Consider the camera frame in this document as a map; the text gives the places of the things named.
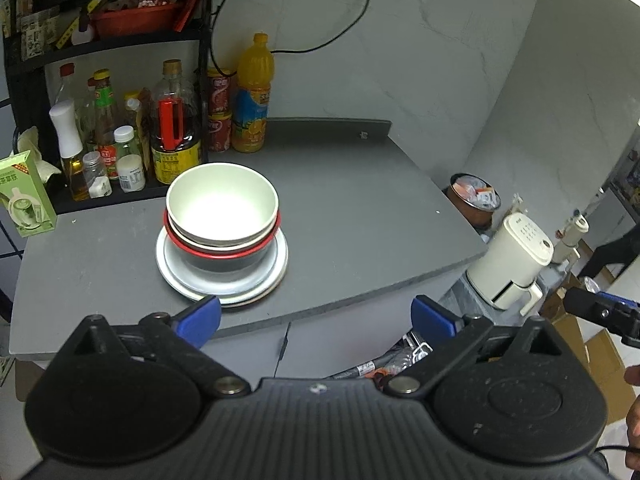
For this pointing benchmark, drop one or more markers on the large deep white plate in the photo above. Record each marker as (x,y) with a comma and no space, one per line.
(172,272)

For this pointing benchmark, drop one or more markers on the person's right hand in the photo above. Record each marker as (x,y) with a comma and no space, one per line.
(635,420)

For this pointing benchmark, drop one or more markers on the orange juice bottle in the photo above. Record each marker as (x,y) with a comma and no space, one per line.
(255,70)

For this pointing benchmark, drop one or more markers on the green drink carton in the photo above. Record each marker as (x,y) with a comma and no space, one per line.
(25,195)

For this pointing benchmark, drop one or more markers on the white rimmed plate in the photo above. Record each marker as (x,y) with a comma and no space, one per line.
(260,294)

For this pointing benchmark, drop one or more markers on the crumpled tissue paper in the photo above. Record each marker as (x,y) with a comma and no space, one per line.
(32,140)

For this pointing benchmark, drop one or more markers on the red drink can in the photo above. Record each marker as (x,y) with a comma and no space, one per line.
(220,92)
(219,134)

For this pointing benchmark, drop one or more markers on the clear spice jar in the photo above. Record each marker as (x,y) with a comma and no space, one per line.
(96,170)

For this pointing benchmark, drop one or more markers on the clear bottle red cap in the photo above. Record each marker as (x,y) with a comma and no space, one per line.
(65,85)

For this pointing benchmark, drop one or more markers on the cardboard boxes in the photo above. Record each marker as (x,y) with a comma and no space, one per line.
(600,355)

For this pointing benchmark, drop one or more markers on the white air fryer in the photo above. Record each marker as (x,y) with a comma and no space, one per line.
(515,260)

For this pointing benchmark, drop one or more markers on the red and black bowl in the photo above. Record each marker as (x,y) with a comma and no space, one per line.
(225,262)

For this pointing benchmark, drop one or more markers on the black metal shelf rack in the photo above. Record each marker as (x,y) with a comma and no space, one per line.
(115,42)

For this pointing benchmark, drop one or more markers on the small white appliance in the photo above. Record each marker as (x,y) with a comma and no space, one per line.
(572,235)

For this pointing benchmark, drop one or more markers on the cream bowl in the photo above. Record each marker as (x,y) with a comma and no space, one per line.
(220,205)
(225,249)

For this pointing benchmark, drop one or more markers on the brown spouted pouch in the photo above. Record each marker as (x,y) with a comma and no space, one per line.
(142,125)

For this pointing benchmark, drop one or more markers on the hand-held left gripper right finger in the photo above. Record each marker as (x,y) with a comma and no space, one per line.
(432,320)

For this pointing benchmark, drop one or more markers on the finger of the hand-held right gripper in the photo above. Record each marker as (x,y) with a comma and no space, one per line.
(590,307)

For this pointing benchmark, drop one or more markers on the yellow-capped sauce bottle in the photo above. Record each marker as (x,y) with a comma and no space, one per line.
(106,125)

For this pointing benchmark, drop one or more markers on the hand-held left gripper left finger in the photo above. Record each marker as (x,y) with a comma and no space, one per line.
(200,317)

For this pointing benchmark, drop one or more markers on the brown bin with wrappers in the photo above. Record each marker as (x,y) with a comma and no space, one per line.
(472,205)

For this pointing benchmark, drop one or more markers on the red plastic basket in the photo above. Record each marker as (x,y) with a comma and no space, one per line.
(135,19)

